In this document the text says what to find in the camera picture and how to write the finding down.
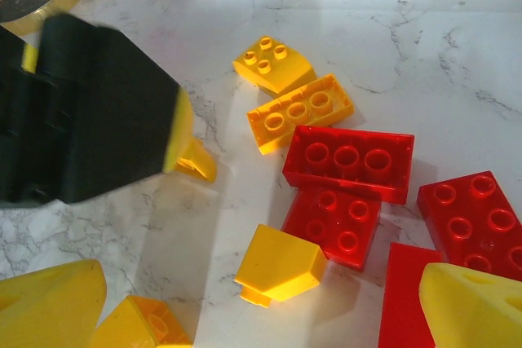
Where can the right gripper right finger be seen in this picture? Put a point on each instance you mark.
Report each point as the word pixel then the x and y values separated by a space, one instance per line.
pixel 477 315

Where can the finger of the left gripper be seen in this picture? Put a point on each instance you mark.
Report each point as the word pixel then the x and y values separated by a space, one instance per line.
pixel 114 111

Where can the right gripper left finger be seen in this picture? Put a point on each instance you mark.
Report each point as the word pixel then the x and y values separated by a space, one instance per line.
pixel 45 307

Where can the yellow lego brick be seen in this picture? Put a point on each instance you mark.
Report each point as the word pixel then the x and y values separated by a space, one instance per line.
pixel 281 262
pixel 134 323
pixel 277 69
pixel 302 117
pixel 202 164

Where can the red lego brick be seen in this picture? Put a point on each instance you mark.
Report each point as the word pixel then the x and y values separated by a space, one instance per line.
pixel 403 303
pixel 469 217
pixel 334 234
pixel 350 148

